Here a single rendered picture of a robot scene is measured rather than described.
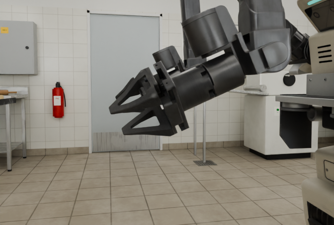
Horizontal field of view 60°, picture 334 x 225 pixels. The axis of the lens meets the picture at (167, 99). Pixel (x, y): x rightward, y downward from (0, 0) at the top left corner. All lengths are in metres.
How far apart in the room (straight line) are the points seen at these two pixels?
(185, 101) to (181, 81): 0.03
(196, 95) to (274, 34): 0.15
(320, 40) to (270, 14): 0.45
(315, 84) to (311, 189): 0.29
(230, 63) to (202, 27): 0.07
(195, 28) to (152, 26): 4.10
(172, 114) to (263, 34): 0.18
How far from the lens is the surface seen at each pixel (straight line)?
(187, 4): 0.90
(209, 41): 0.43
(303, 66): 1.00
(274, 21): 0.47
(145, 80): 0.42
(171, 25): 4.56
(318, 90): 0.87
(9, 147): 3.85
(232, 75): 0.44
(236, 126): 4.87
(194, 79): 0.43
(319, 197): 0.89
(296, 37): 0.99
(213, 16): 0.44
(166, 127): 0.45
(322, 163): 0.92
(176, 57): 0.87
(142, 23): 4.52
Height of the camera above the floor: 1.00
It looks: 3 degrees down
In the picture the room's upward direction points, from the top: straight up
